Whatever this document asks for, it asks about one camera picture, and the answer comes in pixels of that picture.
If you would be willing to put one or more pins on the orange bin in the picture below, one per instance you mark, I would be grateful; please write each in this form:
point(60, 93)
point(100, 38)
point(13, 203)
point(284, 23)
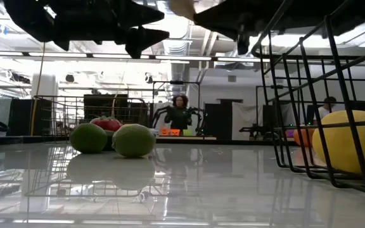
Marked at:
point(164, 131)
point(175, 132)

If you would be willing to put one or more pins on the green lime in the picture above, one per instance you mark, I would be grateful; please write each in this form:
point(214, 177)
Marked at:
point(88, 138)
point(133, 140)

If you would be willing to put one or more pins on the white garlic bulb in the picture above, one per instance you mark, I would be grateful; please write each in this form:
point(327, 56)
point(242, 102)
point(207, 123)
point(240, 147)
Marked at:
point(182, 8)

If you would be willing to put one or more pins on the black shelf unit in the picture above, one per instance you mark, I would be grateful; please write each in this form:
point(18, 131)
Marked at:
point(106, 104)

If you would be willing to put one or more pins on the yellow lemon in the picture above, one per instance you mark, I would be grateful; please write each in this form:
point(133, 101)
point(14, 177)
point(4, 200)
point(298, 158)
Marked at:
point(341, 149)

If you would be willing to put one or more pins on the idle black robot arm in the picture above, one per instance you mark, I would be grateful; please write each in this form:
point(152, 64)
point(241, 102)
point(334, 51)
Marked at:
point(198, 114)
point(160, 115)

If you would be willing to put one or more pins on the green bin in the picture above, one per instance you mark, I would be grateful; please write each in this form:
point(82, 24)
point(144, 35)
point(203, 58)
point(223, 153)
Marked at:
point(187, 132)

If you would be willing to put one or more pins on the person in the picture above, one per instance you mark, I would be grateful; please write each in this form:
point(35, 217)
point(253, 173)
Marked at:
point(179, 117)
point(328, 103)

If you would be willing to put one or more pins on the orange fruit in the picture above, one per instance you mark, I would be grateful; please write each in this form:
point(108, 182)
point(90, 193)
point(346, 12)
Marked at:
point(303, 136)

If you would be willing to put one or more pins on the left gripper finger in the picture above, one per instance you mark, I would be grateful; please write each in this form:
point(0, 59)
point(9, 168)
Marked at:
point(141, 14)
point(144, 36)

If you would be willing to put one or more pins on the wooden workbench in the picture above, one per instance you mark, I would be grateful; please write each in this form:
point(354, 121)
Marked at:
point(195, 138)

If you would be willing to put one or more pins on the tall black cabinet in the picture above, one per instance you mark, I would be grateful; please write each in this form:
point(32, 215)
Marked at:
point(220, 120)

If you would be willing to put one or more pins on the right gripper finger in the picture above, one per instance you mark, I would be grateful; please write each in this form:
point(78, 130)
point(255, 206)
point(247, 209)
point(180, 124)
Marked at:
point(220, 22)

